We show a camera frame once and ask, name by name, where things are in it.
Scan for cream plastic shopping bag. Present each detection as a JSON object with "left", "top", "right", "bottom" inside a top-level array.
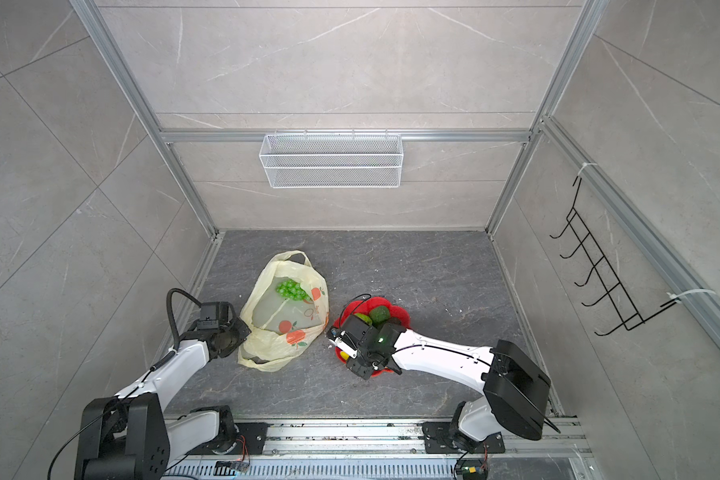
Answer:
[{"left": 238, "top": 250, "right": 330, "bottom": 372}]

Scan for white wire mesh basket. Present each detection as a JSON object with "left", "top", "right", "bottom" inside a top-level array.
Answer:
[{"left": 259, "top": 133, "right": 404, "bottom": 189}]

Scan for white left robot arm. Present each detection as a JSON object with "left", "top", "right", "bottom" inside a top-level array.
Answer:
[{"left": 74, "top": 302, "right": 250, "bottom": 479}]

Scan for green fake lime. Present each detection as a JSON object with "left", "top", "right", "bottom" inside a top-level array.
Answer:
[{"left": 368, "top": 305, "right": 392, "bottom": 325}]

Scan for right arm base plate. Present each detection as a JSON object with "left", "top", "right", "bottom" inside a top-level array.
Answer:
[{"left": 421, "top": 422, "right": 506, "bottom": 455}]

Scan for green spotted fake fruit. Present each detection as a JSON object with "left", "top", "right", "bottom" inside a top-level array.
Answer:
[{"left": 354, "top": 313, "right": 373, "bottom": 326}]

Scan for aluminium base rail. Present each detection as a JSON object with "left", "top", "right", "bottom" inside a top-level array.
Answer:
[{"left": 162, "top": 418, "right": 602, "bottom": 479}]

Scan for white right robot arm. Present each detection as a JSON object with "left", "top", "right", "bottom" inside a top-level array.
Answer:
[{"left": 326, "top": 315, "right": 559, "bottom": 453}]

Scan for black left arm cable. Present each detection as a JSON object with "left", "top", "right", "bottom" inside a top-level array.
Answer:
[{"left": 46, "top": 287, "right": 217, "bottom": 480}]

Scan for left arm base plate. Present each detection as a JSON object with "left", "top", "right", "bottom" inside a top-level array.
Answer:
[{"left": 189, "top": 422, "right": 269, "bottom": 457}]

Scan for red flower-shaped plastic bowl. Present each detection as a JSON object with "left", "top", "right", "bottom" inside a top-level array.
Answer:
[{"left": 326, "top": 294, "right": 410, "bottom": 380}]

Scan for black wire hook rack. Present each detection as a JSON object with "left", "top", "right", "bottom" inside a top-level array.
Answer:
[{"left": 549, "top": 177, "right": 681, "bottom": 337}]

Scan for green fake grapes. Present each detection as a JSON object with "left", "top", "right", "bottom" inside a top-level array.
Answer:
[{"left": 276, "top": 279, "right": 312, "bottom": 302}]

